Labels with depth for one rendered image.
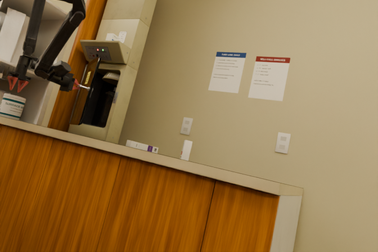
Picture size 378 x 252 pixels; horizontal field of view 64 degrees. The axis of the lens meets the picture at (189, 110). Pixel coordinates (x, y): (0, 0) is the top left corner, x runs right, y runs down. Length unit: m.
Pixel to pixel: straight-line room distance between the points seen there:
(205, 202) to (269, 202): 0.23
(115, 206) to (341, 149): 1.16
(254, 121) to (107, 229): 1.02
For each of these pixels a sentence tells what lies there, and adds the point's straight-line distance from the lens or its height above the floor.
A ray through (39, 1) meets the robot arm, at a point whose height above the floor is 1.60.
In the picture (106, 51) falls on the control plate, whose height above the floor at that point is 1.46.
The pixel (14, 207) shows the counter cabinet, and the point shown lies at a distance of 1.84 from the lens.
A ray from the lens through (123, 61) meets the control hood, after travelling 1.85.
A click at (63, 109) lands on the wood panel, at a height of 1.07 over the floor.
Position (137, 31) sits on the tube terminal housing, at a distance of 1.94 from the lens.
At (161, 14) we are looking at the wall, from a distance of 2.49.
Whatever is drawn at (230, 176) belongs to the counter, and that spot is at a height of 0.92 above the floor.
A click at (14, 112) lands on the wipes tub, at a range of 2.23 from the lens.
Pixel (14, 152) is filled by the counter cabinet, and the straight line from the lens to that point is 1.91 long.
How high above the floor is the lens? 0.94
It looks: 9 degrees up
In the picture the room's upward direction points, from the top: 13 degrees clockwise
